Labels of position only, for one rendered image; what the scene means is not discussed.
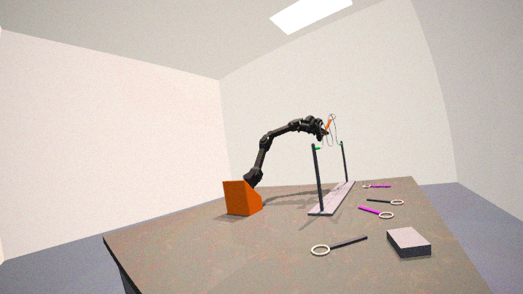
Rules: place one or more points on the thin dark grey wire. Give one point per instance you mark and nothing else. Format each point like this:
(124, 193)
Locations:
(328, 205)

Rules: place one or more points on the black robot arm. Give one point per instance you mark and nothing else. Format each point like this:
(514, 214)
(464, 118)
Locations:
(255, 174)

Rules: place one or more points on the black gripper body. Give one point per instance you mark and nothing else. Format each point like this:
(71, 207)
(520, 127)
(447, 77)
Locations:
(312, 127)

